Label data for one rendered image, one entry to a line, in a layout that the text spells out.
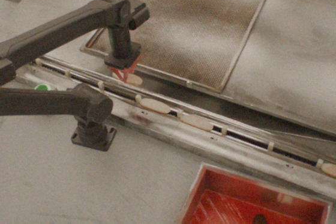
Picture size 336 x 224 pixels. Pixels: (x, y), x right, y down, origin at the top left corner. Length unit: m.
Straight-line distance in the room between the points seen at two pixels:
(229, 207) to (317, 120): 0.35
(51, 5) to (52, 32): 0.94
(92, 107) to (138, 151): 0.20
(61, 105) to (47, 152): 0.25
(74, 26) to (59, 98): 0.18
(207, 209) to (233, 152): 0.17
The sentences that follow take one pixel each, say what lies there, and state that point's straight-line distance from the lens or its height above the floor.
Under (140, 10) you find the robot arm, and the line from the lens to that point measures 1.05.
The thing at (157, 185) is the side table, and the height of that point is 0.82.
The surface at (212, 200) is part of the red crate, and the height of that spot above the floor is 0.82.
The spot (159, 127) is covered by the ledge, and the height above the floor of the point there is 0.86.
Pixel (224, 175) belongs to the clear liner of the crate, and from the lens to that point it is 0.94.
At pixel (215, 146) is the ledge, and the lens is 1.06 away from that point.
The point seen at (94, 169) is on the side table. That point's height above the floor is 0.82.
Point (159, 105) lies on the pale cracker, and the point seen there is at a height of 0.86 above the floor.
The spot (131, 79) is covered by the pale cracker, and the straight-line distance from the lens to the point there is 1.13.
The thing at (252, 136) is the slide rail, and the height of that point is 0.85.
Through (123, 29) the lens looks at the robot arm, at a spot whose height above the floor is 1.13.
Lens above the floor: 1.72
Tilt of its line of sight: 46 degrees down
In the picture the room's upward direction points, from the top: 6 degrees counter-clockwise
